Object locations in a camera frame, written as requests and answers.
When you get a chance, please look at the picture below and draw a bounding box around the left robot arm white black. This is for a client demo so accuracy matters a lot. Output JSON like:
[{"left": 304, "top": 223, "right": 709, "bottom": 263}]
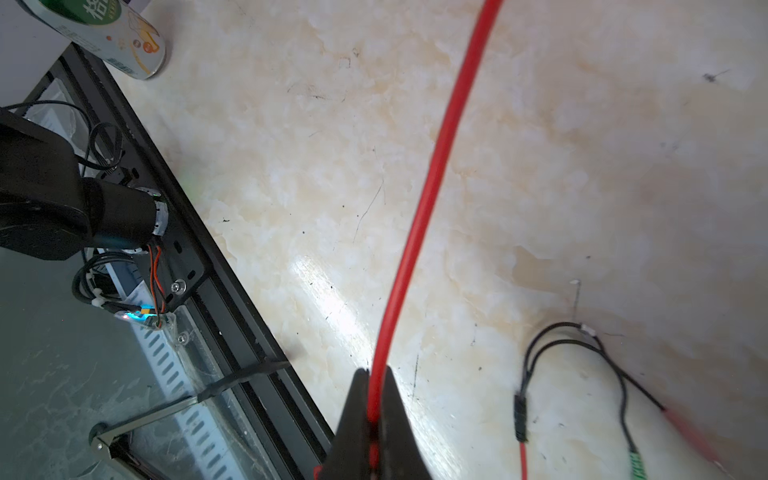
[{"left": 1, "top": 111, "right": 169, "bottom": 261}]

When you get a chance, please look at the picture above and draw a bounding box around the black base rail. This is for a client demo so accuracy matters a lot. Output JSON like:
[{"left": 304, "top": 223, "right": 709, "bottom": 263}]
[{"left": 50, "top": 45, "right": 333, "bottom": 479}]

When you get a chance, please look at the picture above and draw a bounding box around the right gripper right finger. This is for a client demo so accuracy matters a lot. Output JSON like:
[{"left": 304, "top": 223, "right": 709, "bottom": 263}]
[{"left": 378, "top": 367, "right": 432, "bottom": 480}]

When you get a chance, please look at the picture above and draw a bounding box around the white slotted cable duct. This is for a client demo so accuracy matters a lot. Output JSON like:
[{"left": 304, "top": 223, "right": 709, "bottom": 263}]
[{"left": 119, "top": 281, "right": 247, "bottom": 480}]

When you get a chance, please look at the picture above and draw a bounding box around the green drink can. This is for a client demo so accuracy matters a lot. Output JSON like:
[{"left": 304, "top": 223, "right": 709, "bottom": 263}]
[{"left": 20, "top": 0, "right": 167, "bottom": 80}]

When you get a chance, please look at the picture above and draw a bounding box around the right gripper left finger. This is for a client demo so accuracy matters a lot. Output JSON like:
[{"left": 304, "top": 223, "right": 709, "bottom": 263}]
[{"left": 315, "top": 368, "right": 371, "bottom": 480}]

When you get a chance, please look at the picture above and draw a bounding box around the red orange headphone cable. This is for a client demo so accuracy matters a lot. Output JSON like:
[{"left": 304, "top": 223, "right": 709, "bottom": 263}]
[{"left": 311, "top": 0, "right": 739, "bottom": 480}]

